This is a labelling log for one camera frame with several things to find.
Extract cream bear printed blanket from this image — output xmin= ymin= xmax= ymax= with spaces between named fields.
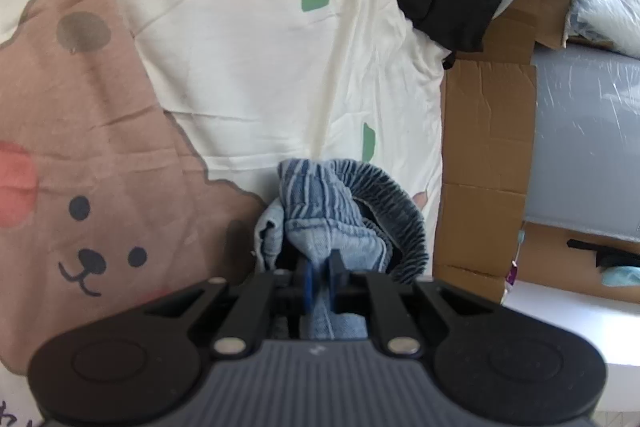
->
xmin=0 ymin=0 xmax=446 ymax=427

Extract long low cardboard sheet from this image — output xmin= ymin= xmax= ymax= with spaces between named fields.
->
xmin=432 ymin=57 xmax=538 ymax=305

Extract black strap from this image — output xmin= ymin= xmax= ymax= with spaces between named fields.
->
xmin=566 ymin=237 xmax=640 ymax=269

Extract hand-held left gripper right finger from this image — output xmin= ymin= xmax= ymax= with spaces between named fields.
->
xmin=327 ymin=249 xmax=501 ymax=356

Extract light blue denim pants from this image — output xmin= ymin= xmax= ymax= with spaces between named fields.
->
xmin=252 ymin=158 xmax=431 ymax=342

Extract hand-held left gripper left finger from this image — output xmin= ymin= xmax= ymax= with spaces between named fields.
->
xmin=142 ymin=259 xmax=317 ymax=358

